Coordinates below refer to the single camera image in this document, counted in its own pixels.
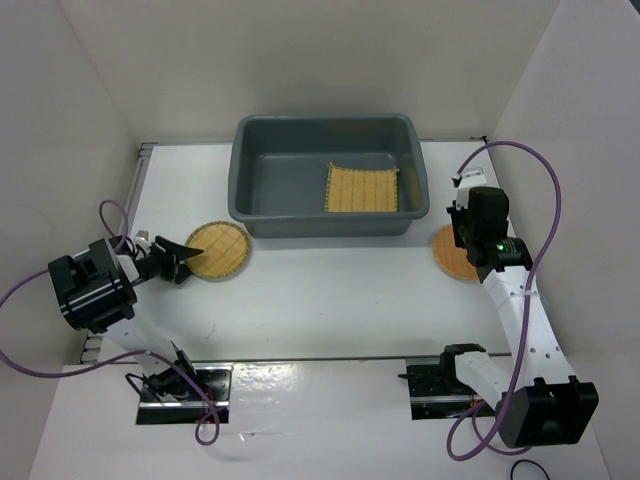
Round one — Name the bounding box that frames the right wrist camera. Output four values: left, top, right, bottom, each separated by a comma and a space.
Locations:
452, 168, 488, 210

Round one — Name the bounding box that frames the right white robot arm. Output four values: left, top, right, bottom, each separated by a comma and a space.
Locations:
438, 186, 599, 449

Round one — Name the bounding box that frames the black cable loop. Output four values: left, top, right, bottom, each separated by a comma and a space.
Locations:
510, 459, 552, 480

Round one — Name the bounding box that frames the round orange woven tray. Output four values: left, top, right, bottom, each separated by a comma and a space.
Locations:
432, 224, 479, 283

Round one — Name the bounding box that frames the grey plastic bin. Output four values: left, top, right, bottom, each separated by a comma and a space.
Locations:
228, 114, 430, 239

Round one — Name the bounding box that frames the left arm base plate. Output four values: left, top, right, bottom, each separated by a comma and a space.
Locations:
128, 363, 233, 426

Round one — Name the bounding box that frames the square bamboo mat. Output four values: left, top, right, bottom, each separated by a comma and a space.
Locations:
324, 163, 399, 213

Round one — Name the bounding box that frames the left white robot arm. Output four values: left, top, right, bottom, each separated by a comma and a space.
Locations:
48, 231, 206, 400

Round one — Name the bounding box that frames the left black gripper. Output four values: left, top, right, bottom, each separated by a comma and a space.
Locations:
140, 235, 203, 284

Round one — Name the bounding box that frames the round yellow bamboo tray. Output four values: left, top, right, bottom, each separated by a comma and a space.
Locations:
185, 221, 251, 281

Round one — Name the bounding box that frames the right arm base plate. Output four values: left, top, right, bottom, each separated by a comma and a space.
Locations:
398, 358, 481, 420

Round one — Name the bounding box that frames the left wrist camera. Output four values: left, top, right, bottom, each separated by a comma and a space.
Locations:
131, 230, 151, 257

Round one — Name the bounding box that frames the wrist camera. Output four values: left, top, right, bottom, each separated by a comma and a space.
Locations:
452, 168, 488, 210
131, 230, 151, 257

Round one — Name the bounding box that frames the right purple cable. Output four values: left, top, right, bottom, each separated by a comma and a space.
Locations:
444, 141, 562, 462

